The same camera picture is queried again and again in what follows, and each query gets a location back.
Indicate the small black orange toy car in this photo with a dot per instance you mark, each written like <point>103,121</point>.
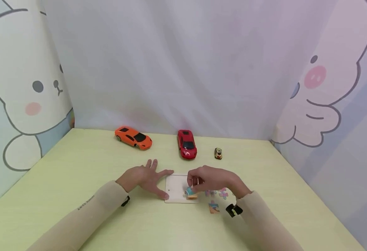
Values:
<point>218,153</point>

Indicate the purple pink puzzle piece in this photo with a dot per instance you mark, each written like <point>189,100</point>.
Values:
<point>210,192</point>

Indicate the black wrist band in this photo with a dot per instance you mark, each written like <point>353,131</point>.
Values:
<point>126,201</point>
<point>233,210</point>

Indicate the red toy sports car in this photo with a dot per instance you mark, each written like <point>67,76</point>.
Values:
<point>187,143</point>

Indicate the person's left index finger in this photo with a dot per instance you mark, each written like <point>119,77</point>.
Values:
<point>165,173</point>

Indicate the person's left ring finger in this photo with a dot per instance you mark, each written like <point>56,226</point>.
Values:
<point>148,164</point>

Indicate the person's left hand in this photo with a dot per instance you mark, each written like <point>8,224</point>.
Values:
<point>141,177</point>

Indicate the orange toy sports car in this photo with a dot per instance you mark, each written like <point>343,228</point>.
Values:
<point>132,137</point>

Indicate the person's left forearm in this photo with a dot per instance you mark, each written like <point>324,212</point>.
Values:
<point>83,216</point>

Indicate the person's left thumb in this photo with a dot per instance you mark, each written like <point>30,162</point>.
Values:
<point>160,192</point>

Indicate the person's right fingers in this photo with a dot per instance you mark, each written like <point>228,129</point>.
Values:
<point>194,181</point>

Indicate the person's left middle finger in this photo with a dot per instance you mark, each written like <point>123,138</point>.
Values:
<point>155,165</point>

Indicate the person's right forearm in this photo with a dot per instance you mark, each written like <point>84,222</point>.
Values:
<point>265,226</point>

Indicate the person's right hand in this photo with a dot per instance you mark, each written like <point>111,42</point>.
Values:
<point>217,179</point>

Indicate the white puzzle board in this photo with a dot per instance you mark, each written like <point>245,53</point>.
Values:
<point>176,188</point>

